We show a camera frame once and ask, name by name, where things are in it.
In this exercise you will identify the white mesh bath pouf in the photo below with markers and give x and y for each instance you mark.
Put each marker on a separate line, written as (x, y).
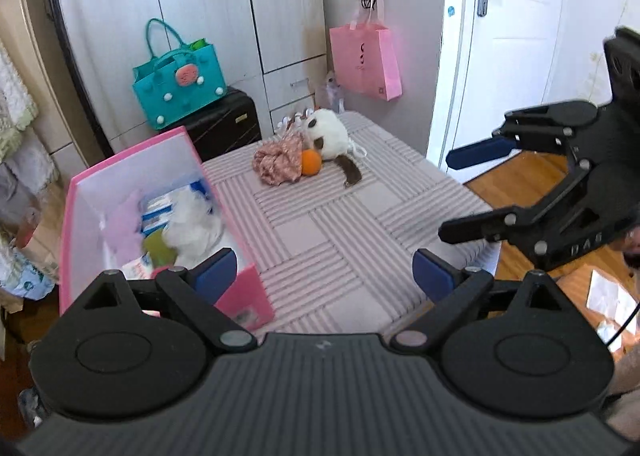
(192, 228)

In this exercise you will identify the black suitcase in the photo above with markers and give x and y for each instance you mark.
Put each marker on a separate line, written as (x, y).
(225, 120)

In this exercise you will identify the striped tablecloth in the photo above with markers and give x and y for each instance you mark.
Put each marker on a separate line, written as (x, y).
(360, 216)

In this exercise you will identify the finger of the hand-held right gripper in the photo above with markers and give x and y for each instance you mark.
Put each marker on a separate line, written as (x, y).
(475, 151)
(475, 228)

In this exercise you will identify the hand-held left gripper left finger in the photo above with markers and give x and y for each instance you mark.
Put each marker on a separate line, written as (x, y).
(217, 272)

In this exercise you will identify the pink shopping bag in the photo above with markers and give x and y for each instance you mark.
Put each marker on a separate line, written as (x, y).
(367, 60)

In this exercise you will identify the blue white tissue packet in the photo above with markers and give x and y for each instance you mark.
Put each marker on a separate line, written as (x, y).
(157, 213)

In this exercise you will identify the white door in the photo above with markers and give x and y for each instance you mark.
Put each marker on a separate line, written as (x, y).
(510, 65)

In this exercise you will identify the grey wardrobe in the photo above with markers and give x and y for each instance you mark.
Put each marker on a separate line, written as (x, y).
(200, 10)

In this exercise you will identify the green round plush ball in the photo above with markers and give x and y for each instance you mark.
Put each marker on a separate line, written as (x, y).
(157, 251)

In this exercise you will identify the white plastic packet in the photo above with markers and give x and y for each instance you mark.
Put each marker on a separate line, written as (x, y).
(607, 293)

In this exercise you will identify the white plush toy animal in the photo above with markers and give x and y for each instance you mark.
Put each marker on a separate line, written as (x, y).
(327, 133)

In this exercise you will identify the floral fabric cloth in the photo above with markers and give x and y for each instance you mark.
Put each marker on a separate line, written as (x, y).
(277, 160)

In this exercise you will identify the white fleece robe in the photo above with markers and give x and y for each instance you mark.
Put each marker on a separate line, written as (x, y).
(15, 100)

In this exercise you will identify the teal felt tote bag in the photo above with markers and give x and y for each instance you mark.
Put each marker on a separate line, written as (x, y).
(180, 90)

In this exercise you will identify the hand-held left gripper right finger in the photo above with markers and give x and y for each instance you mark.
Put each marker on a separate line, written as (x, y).
(432, 273)

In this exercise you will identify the clear plastic bag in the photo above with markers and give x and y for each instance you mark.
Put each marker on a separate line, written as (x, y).
(330, 90)

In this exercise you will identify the orange ball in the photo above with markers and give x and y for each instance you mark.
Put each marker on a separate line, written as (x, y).
(311, 161)

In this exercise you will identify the pink storage box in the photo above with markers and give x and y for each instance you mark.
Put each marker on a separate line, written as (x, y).
(235, 301)

